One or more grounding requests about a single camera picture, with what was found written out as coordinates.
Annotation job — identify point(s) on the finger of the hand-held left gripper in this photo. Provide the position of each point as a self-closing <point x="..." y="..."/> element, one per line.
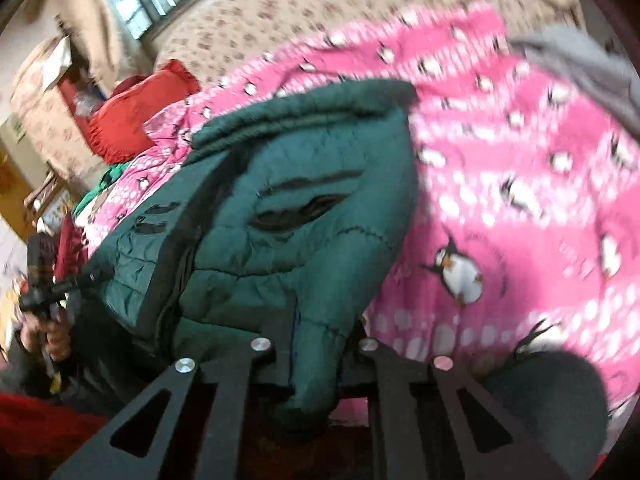
<point x="77" y="281"/>

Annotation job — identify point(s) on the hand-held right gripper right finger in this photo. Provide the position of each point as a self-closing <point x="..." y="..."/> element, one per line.
<point x="380" y="375"/>

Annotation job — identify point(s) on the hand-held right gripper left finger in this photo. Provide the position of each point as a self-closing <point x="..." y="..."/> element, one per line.
<point x="282" y="340"/>

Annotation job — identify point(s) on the dark green puffer jacket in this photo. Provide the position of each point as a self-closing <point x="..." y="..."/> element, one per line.
<point x="310" y="170"/>

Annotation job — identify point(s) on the person's left hand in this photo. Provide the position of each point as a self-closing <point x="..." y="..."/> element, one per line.
<point x="52" y="337"/>

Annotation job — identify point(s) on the wooden furniture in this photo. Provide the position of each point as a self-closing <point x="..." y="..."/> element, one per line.
<point x="20" y="185"/>

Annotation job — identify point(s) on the red cloth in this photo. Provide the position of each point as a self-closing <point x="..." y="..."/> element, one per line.
<point x="30" y="427"/>

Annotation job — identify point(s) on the floral covered box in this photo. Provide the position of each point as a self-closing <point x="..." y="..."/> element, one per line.
<point x="45" y="115"/>

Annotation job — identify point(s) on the dark green cloth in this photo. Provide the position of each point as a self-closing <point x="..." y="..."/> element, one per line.
<point x="550" y="400"/>

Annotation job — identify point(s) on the red ruffled pillow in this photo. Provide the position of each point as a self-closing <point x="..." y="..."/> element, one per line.
<point x="135" y="110"/>

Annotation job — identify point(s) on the pink penguin print blanket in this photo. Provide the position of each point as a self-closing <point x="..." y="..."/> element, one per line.
<point x="500" y="160"/>

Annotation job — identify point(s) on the beige curtain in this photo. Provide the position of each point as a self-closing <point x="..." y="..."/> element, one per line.
<point x="102" y="30"/>

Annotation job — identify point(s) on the floral bed sheet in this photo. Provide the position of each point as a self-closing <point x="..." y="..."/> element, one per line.
<point x="325" y="5"/>

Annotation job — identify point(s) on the grey garment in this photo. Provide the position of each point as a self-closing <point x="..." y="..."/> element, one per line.
<point x="590" y="70"/>

